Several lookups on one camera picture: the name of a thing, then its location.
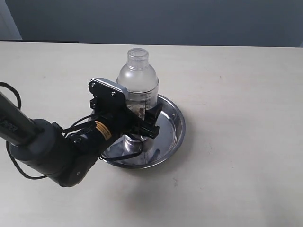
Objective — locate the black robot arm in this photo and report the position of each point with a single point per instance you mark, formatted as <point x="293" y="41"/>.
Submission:
<point x="66" y="156"/>

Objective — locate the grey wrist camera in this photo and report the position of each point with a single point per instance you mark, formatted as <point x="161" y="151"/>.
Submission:
<point x="108" y="96"/>

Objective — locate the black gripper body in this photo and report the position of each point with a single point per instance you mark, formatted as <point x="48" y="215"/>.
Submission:
<point x="108" y="127"/>

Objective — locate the round stainless steel pan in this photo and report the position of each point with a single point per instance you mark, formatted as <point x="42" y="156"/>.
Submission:
<point x="172" y="131"/>

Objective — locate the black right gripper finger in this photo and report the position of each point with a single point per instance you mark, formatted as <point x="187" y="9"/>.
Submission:
<point x="144" y="128"/>

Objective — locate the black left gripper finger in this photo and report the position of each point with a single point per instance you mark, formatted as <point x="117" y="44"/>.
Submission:
<point x="152" y="115"/>

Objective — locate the clear plastic shaker bottle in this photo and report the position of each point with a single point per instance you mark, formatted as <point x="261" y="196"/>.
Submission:
<point x="142" y="83"/>

